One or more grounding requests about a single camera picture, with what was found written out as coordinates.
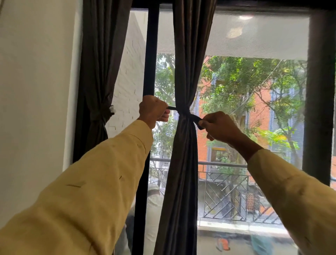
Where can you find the person's left hand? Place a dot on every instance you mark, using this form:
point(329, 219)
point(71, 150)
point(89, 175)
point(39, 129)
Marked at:
point(153, 109)

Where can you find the person's right hand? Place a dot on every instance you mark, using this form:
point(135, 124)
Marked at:
point(223, 127)

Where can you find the dark brown curtain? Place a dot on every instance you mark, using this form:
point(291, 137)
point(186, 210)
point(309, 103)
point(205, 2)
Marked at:
point(189, 65)
point(102, 52)

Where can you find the person's right forearm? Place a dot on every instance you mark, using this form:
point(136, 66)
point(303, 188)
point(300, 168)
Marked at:
point(294, 194)

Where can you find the person's left forearm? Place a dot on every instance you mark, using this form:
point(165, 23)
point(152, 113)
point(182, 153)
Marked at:
point(84, 197)

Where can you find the black metal balcony railing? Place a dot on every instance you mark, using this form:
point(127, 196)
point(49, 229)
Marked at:
point(223, 164)

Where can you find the orange brick building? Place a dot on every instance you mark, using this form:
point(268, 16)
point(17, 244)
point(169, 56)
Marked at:
point(262, 110)

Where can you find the round ceiling light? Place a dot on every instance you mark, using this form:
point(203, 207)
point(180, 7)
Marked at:
point(234, 32)

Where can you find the orange object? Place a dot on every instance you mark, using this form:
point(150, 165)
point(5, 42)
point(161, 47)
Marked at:
point(224, 244)

